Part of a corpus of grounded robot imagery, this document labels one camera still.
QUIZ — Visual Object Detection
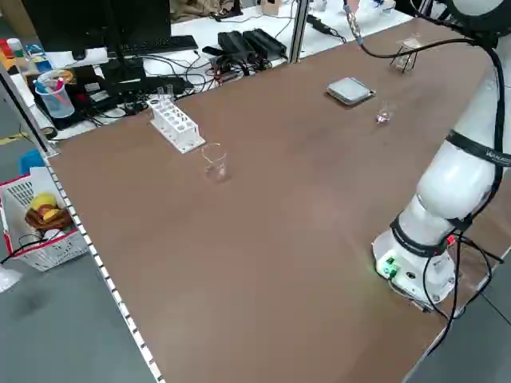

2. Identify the large glass beaker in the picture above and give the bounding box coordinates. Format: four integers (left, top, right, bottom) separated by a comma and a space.
200, 142, 232, 184

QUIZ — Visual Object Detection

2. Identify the silver digital balance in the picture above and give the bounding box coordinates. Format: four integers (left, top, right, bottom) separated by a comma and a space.
323, 77, 377, 107

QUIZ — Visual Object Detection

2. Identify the white test tube rack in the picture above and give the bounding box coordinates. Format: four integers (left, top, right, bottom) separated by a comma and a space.
145, 97, 207, 155

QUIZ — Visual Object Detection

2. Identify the black power supply brick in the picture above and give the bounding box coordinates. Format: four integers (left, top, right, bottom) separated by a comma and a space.
242, 28, 288, 59
217, 30, 257, 61

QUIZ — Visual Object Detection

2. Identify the black keyboard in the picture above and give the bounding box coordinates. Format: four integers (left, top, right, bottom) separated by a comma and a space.
119, 34, 200, 56

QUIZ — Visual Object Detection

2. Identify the black power adapter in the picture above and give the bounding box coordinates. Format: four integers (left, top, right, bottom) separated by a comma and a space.
306, 14, 333, 35

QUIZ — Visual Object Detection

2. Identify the brown bowl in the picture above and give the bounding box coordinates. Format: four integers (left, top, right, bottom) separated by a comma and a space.
24, 203, 73, 231

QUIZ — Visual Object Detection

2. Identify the glass alcohol lamp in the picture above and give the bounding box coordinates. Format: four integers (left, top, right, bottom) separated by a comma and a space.
397, 47, 416, 73

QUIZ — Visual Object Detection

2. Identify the white plastic basket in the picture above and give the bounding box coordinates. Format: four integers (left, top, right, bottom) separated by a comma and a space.
0, 173, 91, 273

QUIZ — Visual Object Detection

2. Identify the yellow fruit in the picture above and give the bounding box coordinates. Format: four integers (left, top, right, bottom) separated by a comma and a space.
30, 192, 57, 211

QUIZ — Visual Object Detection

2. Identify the clear jug with pens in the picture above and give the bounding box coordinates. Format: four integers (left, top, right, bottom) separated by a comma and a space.
34, 74, 77, 120

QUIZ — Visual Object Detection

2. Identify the blue plastic box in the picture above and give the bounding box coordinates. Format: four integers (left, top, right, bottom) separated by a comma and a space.
18, 149, 47, 176

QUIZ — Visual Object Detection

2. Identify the black computer monitor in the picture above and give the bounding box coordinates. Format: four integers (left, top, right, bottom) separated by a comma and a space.
22, 0, 172, 87

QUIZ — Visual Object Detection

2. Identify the plastic bottle with white cap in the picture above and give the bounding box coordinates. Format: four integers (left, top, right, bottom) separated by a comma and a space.
6, 38, 31, 75

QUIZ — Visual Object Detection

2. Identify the aluminium corner frame post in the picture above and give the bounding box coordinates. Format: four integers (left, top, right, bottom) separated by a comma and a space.
0, 63, 61, 157

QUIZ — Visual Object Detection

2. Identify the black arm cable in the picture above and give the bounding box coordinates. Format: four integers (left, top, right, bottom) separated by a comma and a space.
422, 34, 506, 332

